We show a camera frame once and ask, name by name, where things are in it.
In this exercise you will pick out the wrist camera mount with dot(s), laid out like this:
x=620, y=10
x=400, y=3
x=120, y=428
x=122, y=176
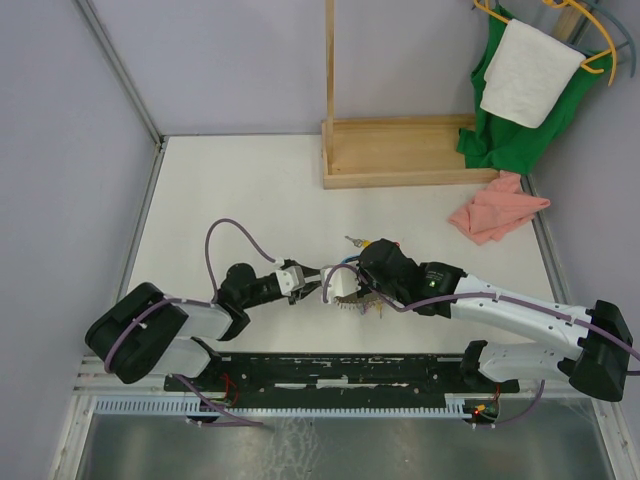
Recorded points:
x=338, y=282
x=289, y=276

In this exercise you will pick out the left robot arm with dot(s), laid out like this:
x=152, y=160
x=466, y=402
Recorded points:
x=148, y=332

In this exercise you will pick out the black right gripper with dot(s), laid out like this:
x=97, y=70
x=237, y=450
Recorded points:
x=361, y=269

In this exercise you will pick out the pink cloth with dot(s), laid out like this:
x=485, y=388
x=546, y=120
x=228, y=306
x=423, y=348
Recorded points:
x=496, y=210

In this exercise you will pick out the white cable duct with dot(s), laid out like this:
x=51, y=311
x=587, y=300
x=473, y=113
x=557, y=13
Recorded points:
x=193, y=407

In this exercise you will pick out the metal keyring organizer blue handle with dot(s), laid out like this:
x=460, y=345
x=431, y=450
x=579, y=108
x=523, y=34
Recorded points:
x=364, y=299

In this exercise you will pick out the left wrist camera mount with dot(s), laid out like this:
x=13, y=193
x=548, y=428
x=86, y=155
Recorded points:
x=289, y=276

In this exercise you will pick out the key with yellow tag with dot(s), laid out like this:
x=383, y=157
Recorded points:
x=358, y=242

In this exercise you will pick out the wooden rack frame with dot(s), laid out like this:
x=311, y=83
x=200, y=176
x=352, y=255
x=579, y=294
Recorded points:
x=392, y=151

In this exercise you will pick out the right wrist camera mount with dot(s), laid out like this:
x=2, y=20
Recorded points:
x=338, y=282

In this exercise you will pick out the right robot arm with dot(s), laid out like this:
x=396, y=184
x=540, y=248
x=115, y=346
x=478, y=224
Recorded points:
x=588, y=348

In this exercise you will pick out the green shirt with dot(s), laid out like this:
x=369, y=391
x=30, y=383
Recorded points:
x=500, y=144

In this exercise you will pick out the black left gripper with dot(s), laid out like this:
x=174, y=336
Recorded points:
x=302, y=293

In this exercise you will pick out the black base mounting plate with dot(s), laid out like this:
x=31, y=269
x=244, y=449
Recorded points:
x=429, y=373

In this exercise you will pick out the white towel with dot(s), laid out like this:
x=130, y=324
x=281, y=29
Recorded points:
x=527, y=74

